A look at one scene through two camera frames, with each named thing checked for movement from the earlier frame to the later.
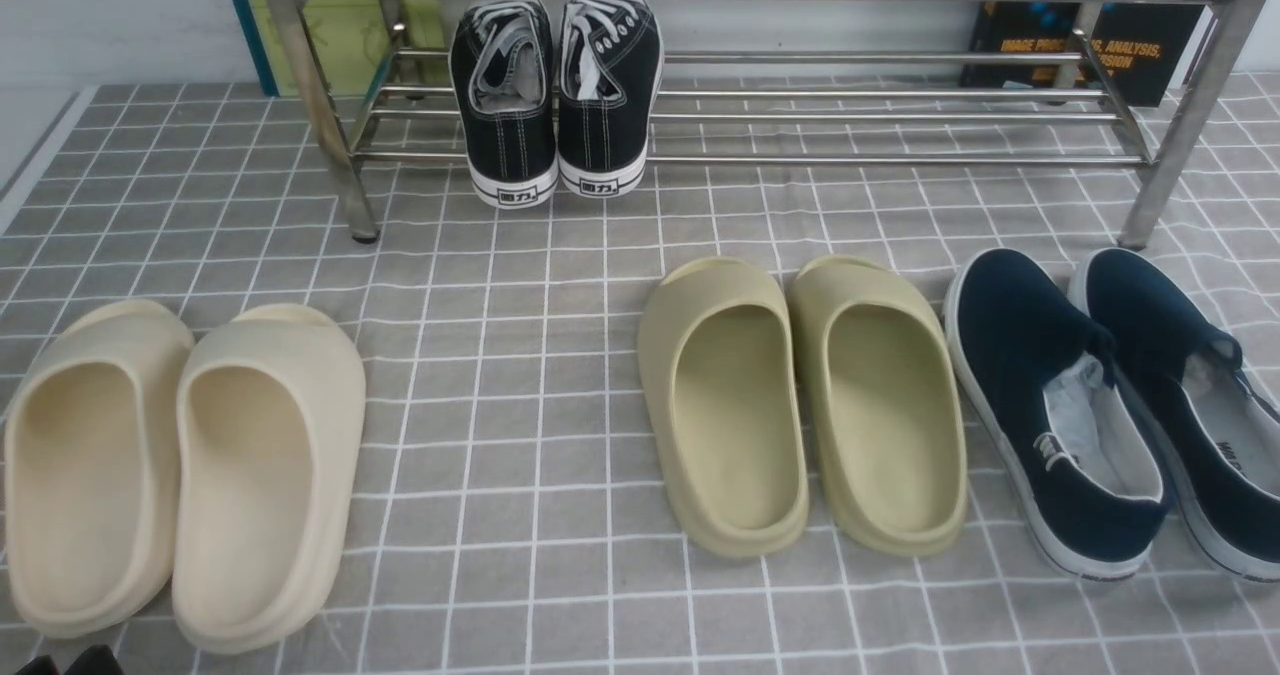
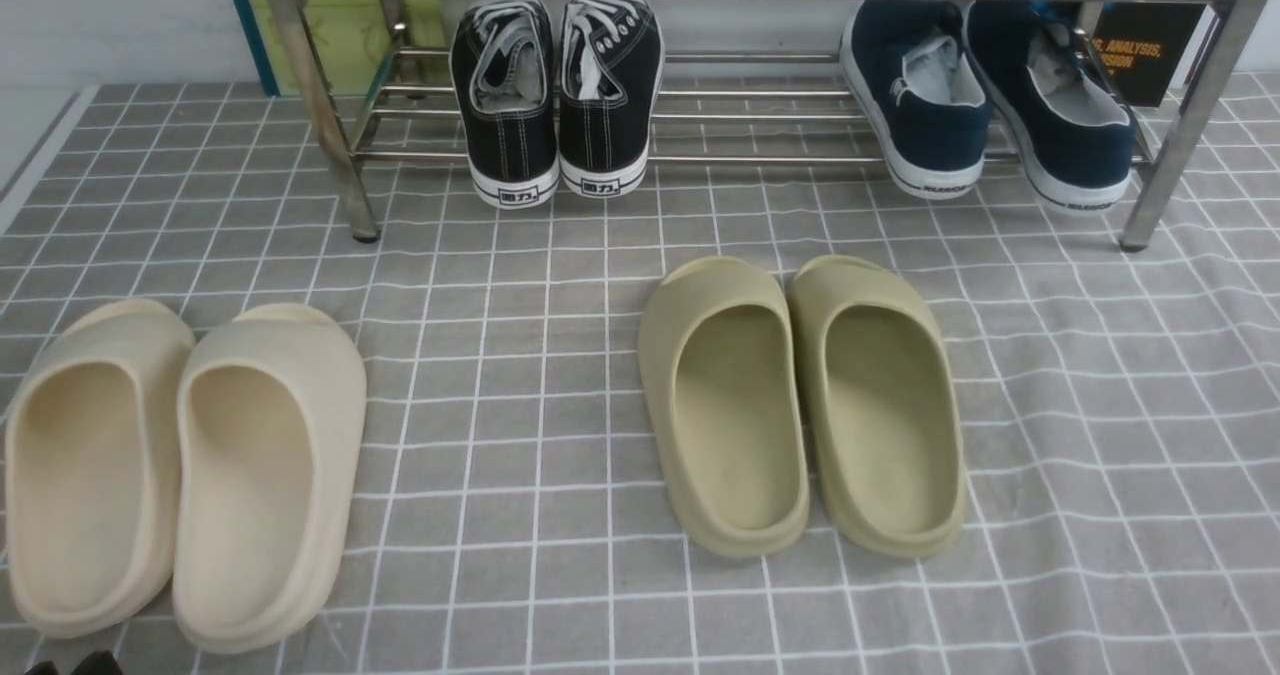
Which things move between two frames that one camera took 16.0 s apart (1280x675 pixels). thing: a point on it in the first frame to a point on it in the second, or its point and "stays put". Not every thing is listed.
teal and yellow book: [375, 45] stays put
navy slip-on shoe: [1214, 433] to [1076, 136]
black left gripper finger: [96, 660] stays put
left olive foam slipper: [718, 364] stays put
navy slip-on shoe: [1036, 362] to [923, 99]
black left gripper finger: [42, 665] stays put
